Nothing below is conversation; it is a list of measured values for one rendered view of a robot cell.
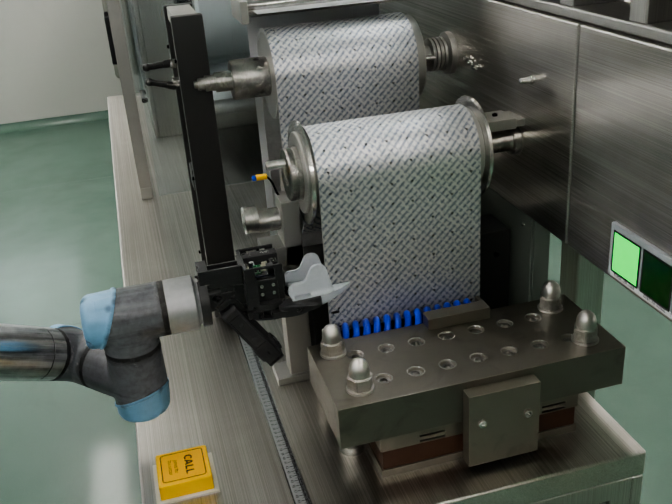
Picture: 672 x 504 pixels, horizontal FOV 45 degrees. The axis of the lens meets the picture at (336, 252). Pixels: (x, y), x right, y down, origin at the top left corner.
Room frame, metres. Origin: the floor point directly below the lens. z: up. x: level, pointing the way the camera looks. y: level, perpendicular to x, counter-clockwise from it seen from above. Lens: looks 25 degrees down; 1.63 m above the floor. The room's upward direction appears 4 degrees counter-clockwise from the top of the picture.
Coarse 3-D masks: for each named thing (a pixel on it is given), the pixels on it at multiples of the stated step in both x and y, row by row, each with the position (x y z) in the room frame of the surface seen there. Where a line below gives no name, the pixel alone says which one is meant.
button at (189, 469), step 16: (192, 448) 0.91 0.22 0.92; (160, 464) 0.88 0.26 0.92; (176, 464) 0.88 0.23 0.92; (192, 464) 0.87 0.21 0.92; (208, 464) 0.87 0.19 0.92; (160, 480) 0.85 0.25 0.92; (176, 480) 0.84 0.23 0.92; (192, 480) 0.84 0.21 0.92; (208, 480) 0.85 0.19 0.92; (160, 496) 0.83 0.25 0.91; (176, 496) 0.84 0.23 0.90
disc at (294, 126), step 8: (296, 120) 1.09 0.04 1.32; (288, 128) 1.13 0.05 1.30; (296, 128) 1.08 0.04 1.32; (288, 136) 1.14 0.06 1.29; (304, 136) 1.05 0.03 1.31; (304, 144) 1.04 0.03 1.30; (304, 152) 1.04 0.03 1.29; (312, 168) 1.02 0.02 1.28; (312, 176) 1.01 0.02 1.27; (312, 184) 1.01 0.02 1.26; (312, 192) 1.01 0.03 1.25; (312, 200) 1.02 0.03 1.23; (312, 208) 1.02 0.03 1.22; (304, 216) 1.08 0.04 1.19; (312, 216) 1.03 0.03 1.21
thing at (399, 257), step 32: (480, 192) 1.08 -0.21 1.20; (352, 224) 1.04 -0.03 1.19; (384, 224) 1.05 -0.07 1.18; (416, 224) 1.06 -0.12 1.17; (448, 224) 1.07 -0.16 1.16; (352, 256) 1.03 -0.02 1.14; (384, 256) 1.05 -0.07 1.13; (416, 256) 1.06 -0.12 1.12; (448, 256) 1.07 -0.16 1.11; (352, 288) 1.03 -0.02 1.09; (384, 288) 1.04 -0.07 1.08; (416, 288) 1.06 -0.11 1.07; (448, 288) 1.07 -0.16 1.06; (352, 320) 1.03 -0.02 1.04
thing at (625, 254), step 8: (616, 240) 0.89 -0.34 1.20; (624, 240) 0.87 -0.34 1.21; (616, 248) 0.89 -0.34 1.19; (624, 248) 0.87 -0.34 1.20; (632, 248) 0.86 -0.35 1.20; (616, 256) 0.89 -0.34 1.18; (624, 256) 0.87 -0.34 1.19; (632, 256) 0.86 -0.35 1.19; (616, 264) 0.88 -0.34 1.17; (624, 264) 0.87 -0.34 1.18; (632, 264) 0.85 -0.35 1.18; (616, 272) 0.88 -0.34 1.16; (624, 272) 0.87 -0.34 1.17; (632, 272) 0.85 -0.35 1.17; (632, 280) 0.85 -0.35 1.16
